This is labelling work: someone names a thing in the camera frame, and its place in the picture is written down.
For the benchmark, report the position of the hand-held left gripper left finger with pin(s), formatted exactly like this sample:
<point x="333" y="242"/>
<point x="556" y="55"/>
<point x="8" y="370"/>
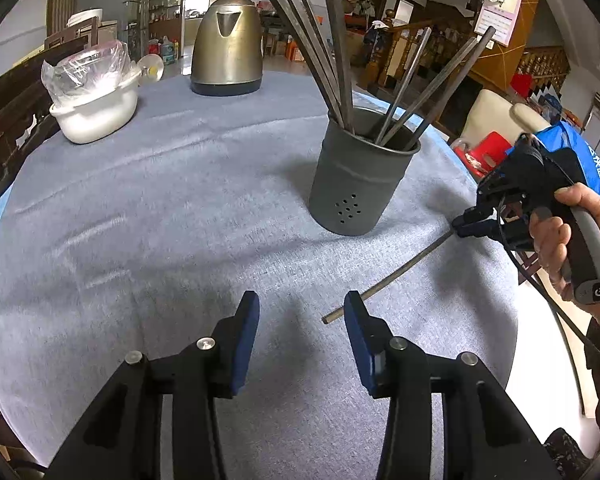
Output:
<point x="245" y="345"/>

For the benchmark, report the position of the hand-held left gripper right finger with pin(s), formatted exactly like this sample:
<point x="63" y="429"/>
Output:
<point x="362" y="355"/>

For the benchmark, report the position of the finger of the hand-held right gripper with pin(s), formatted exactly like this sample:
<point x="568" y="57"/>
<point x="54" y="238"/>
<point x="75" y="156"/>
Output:
<point x="480" y="225"/>

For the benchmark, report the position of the long dark metal chopstick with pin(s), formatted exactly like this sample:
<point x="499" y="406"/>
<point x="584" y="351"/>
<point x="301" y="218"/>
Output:
<point x="405" y="265"/>

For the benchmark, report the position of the grey perforated utensil holder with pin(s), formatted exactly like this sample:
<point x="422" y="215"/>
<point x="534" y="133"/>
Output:
<point x="360" y="185"/>

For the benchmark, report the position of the bunch of dark chopsticks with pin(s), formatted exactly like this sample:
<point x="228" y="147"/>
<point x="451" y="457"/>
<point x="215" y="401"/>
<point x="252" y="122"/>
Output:
<point x="339" y="60"/>

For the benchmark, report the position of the person's right hand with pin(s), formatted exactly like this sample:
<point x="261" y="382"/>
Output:
<point x="550" y="250"/>

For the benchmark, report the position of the red plastic chair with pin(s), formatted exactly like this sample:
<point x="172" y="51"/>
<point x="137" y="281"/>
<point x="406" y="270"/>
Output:
<point x="485" y="152"/>

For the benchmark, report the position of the cream upholstered chair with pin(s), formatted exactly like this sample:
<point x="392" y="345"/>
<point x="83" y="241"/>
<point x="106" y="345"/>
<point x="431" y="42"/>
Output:
<point x="495" y="115"/>

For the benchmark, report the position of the grey tablecloth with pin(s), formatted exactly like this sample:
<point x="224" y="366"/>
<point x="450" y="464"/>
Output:
<point x="180" y="210"/>

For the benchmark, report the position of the wooden staircase railing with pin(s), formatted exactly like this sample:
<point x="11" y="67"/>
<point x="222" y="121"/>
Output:
<point x="405" y="45"/>

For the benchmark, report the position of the white plastic bowl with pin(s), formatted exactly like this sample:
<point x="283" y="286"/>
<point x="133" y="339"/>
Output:
<point x="97" y="115"/>

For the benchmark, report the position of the gold electric kettle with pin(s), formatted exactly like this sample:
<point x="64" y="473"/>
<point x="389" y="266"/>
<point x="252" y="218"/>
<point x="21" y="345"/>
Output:
<point x="227" y="50"/>

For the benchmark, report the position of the clear plastic bag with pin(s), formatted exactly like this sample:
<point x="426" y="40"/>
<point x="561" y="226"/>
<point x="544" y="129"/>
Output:
<point x="87" y="67"/>

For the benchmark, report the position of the carved dark wooden sideboard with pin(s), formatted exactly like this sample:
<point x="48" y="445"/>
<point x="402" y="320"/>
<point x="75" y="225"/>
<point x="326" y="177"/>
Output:
<point x="10" y="120"/>

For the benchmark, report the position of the dark wooden chair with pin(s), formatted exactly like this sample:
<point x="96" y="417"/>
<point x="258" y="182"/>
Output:
<point x="72" y="37"/>

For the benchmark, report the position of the white rice cooker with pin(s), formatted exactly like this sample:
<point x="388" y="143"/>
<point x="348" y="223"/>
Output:
<point x="85" y="16"/>

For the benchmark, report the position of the pink wall calendar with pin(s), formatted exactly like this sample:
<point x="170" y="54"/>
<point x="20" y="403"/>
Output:
<point x="505" y="15"/>

